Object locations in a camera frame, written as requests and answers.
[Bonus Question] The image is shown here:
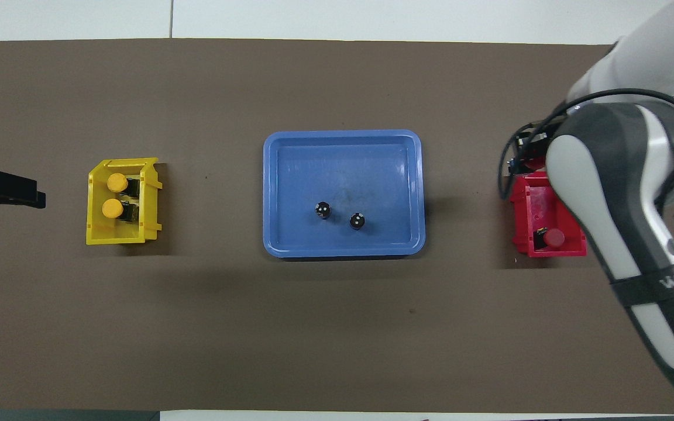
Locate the red plastic bin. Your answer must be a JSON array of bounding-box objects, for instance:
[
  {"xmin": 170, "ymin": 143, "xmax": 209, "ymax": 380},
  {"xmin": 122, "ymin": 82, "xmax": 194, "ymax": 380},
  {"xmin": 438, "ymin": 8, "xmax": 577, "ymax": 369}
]
[{"xmin": 510, "ymin": 170, "xmax": 588, "ymax": 258}]

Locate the brown table mat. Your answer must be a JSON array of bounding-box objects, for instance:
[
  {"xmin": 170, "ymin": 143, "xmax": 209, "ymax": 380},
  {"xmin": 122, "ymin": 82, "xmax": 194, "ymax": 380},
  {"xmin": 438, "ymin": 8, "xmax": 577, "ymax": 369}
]
[{"xmin": 0, "ymin": 39, "xmax": 674, "ymax": 413}]

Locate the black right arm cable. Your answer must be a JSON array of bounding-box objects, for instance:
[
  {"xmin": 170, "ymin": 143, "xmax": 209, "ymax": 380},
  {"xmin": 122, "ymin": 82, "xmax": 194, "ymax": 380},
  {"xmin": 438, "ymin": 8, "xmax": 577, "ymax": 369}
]
[{"xmin": 497, "ymin": 88, "xmax": 674, "ymax": 201}]

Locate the yellow plastic bin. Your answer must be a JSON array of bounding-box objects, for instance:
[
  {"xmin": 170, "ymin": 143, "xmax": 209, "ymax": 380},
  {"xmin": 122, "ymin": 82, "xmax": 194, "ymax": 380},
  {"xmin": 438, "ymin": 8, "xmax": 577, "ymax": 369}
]
[{"xmin": 85, "ymin": 157, "xmax": 164, "ymax": 246}]

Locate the yellow push button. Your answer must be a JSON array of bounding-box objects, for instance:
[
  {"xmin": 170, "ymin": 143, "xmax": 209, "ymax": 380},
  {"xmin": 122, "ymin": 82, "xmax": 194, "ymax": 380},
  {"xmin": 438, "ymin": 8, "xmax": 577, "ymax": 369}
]
[
  {"xmin": 102, "ymin": 198, "xmax": 137, "ymax": 223},
  {"xmin": 106, "ymin": 172, "xmax": 141, "ymax": 197}
]

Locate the blue plastic tray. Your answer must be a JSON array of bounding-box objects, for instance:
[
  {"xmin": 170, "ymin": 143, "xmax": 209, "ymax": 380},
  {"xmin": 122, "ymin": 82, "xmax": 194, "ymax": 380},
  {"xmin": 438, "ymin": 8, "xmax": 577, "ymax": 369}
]
[{"xmin": 263, "ymin": 129, "xmax": 426, "ymax": 259}]

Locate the red push button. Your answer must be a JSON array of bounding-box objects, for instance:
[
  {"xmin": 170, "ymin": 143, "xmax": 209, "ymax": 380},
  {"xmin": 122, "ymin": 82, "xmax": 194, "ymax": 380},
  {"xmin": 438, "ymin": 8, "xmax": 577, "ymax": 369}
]
[{"xmin": 533, "ymin": 227, "xmax": 566, "ymax": 250}]

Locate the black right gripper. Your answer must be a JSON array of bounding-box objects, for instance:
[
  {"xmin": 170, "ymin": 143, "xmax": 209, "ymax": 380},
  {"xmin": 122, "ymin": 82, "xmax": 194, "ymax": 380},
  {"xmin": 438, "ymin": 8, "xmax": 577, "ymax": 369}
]
[{"xmin": 513, "ymin": 122, "xmax": 555, "ymax": 175}]

